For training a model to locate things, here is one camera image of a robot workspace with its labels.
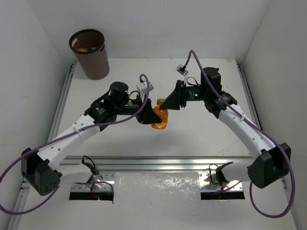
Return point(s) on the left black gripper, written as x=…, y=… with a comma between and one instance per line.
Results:
x=140, y=110

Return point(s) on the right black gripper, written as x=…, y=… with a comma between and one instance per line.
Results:
x=177, y=97

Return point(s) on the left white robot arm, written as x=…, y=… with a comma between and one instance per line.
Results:
x=41, y=167

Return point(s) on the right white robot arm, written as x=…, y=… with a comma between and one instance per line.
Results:
x=269, y=163

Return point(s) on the brown plastic waste bin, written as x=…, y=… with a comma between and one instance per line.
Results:
x=94, y=63

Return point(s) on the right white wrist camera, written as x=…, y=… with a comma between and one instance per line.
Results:
x=182, y=71

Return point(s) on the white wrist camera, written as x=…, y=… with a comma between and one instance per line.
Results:
x=142, y=88
x=182, y=71

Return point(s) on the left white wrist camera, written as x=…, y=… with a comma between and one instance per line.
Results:
x=142, y=88

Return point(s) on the aluminium front rail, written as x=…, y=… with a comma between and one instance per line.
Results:
x=163, y=164

